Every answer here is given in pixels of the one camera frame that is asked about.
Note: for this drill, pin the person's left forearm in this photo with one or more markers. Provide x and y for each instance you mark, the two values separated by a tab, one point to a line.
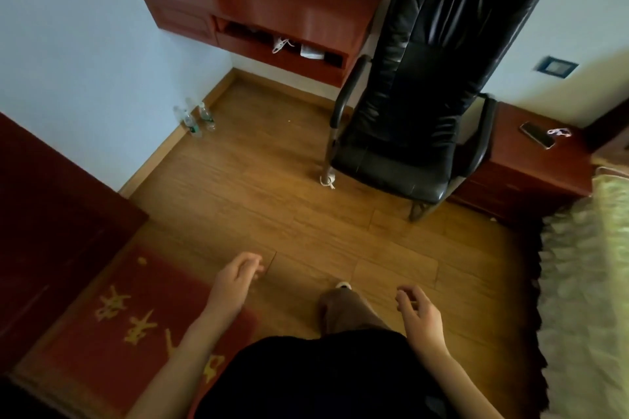
172	379

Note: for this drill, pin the black leather office chair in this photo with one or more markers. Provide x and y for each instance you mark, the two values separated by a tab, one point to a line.
417	89

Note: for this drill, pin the brown trousers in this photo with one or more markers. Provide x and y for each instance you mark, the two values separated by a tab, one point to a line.
349	315

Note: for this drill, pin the red wooden desk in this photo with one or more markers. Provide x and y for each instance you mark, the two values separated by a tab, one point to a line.
295	6

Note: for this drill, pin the black shirt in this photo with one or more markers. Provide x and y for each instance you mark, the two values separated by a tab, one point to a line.
319	379

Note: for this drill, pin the clear green label bottle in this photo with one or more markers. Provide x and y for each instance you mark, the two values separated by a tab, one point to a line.
206	116
189	124

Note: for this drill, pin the person's right pink-laced shoe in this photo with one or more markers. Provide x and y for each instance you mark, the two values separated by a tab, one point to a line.
344	285

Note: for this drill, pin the black smartphone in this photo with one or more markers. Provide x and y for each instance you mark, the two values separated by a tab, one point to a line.
538	135

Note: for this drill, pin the white flat box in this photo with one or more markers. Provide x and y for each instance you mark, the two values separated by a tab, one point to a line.
312	52

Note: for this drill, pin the red doormat yellow print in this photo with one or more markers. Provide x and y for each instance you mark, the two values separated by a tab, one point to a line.
98	335

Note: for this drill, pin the dark wooden bed headboard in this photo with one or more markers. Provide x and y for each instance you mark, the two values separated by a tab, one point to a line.
609	126

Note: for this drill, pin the person's left hand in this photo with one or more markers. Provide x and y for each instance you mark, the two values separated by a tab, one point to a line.
233	286

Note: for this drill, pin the red wooden door frame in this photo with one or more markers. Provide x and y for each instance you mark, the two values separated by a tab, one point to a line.
49	237

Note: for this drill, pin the person's right hand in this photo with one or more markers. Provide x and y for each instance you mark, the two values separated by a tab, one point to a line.
425	330

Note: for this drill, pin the person's right forearm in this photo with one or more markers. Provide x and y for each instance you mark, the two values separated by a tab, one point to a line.
467	394

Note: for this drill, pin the grey wall socket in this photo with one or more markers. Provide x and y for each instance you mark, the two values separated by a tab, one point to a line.
555	66

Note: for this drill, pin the red wooden nightstand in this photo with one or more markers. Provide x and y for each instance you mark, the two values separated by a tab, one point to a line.
516	173

